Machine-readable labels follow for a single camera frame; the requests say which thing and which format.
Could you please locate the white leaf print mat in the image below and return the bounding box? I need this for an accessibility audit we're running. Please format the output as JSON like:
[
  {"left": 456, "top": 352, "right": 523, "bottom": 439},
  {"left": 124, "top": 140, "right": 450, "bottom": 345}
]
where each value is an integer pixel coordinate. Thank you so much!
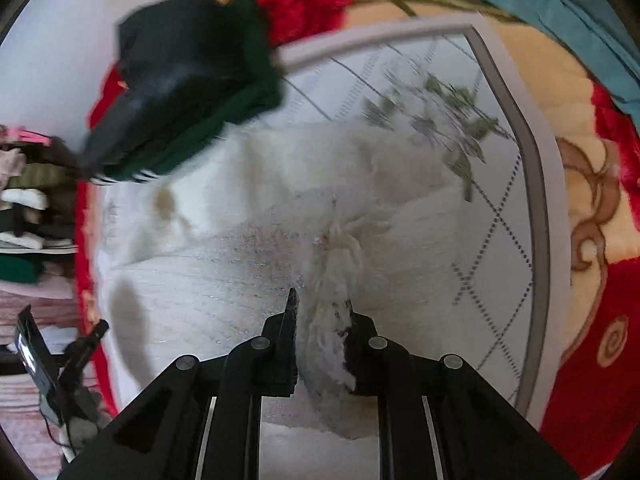
[{"left": 272, "top": 15, "right": 574, "bottom": 432}]

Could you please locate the shelf of folded clothes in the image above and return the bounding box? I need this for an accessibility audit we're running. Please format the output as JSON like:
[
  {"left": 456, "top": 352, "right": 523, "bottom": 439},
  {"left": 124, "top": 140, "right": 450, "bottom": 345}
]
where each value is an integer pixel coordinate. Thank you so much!
[{"left": 0, "top": 124, "right": 82, "bottom": 302}]

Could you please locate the white knit sweater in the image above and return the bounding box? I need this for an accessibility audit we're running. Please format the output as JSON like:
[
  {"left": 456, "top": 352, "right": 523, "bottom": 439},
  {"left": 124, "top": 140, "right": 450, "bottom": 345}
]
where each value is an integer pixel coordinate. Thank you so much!
[{"left": 94, "top": 121, "right": 477, "bottom": 442}]

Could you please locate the teal cloth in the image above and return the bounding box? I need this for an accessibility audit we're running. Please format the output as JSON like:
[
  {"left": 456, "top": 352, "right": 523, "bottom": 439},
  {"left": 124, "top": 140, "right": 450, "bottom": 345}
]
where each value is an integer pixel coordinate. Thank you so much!
[{"left": 385, "top": 0, "right": 640, "bottom": 127}]

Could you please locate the black phone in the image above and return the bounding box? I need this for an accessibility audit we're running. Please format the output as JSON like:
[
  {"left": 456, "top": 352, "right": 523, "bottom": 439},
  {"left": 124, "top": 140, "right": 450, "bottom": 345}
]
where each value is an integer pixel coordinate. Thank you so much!
[{"left": 13, "top": 304, "right": 67, "bottom": 427}]

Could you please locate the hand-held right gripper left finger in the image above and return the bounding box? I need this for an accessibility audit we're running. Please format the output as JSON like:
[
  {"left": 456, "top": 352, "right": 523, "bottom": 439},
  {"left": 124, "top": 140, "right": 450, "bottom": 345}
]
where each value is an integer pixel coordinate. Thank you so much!
[{"left": 59, "top": 287, "right": 300, "bottom": 480}]

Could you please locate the dark green folded garment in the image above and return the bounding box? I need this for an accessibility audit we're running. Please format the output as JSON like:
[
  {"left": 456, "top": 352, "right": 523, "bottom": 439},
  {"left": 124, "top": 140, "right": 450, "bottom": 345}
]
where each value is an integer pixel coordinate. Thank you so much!
[{"left": 114, "top": 0, "right": 284, "bottom": 184}]

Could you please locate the black folded garment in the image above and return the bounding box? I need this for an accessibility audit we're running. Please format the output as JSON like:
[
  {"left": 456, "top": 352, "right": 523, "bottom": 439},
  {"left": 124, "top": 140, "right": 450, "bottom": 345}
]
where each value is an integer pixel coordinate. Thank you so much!
[{"left": 81, "top": 0, "right": 272, "bottom": 177}]

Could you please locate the black tripod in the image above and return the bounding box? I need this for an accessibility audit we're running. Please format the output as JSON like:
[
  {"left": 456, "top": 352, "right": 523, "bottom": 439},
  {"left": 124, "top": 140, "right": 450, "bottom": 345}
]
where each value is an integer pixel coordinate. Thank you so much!
[{"left": 37, "top": 318, "right": 112, "bottom": 463}]

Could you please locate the red floral blanket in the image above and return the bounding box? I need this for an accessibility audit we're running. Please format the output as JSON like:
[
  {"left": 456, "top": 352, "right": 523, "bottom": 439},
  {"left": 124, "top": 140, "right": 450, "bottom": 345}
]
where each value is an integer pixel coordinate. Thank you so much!
[{"left": 74, "top": 0, "right": 640, "bottom": 480}]

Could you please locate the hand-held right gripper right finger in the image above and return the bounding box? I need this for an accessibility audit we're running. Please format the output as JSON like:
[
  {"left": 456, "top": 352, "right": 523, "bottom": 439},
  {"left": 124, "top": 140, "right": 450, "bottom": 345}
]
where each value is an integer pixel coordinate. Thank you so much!
[{"left": 342, "top": 299, "right": 582, "bottom": 480}]

